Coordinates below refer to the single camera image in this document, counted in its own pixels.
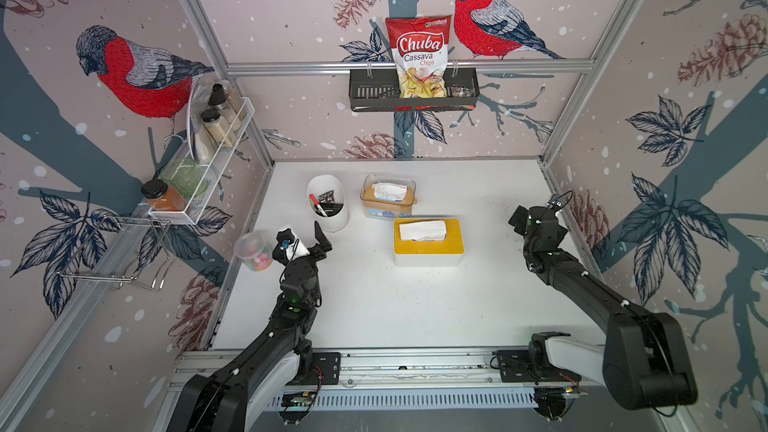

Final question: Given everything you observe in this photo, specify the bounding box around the blue tissue paper pack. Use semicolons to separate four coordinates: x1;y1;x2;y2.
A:
363;202;412;220

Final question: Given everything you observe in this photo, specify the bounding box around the bamboo tissue box lid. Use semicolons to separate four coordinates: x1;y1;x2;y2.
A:
361;182;416;207

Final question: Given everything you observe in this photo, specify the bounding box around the white plastic tissue box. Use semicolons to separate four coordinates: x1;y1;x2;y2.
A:
394;253;464;267

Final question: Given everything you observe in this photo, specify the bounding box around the clear plastic tissue box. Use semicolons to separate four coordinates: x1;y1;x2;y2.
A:
360;174;417;220

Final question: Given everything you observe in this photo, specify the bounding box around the yellow tissue box lid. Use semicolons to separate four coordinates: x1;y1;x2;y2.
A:
394;218;464;254

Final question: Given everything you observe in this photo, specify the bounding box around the white tissue paper pack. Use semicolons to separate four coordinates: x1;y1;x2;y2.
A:
398;220;447;242

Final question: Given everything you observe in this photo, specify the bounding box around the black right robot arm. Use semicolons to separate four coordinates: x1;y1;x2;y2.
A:
509;203;698;410

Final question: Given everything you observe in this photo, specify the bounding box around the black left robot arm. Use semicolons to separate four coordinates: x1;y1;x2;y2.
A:
167;223;332;431

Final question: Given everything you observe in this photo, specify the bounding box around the clear plastic cup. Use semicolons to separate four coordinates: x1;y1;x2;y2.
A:
234;232;273;271

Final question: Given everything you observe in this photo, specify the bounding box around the red marker pen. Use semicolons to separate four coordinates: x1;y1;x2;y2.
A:
309;194;327;217

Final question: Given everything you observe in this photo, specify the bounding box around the white oval cup holder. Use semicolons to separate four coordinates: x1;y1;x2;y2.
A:
307;174;349;233

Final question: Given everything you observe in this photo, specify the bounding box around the green item in bag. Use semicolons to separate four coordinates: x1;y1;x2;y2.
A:
158;157;209;202

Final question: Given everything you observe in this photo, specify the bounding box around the orange spice jar black lid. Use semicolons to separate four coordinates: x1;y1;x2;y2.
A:
141;179;187;212

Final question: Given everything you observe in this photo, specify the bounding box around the beige bottle black cap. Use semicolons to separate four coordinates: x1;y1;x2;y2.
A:
208;83;242;131
201;108;235;148

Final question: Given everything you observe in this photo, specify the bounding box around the red Chuba chips bag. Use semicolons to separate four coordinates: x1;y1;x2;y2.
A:
385;15;451;99

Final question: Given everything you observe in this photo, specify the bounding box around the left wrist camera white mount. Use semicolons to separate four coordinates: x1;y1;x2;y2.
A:
276;228;310;262

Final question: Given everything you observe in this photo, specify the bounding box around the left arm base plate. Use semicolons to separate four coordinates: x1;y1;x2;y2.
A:
290;352;341;386

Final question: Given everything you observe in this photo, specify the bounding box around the aluminium front rail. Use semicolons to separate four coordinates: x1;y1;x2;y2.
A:
167;345;673;391

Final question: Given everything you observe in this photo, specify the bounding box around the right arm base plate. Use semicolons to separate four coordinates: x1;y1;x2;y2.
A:
489;349;582;385

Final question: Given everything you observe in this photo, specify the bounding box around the white wire wall shelf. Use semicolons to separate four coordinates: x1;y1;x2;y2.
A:
149;77;255;225

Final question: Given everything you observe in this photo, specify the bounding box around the chrome wire rack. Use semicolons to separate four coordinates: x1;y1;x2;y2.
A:
56;217;176;292

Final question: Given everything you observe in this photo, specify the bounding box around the black wall basket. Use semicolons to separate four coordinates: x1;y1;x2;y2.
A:
349;68;479;112

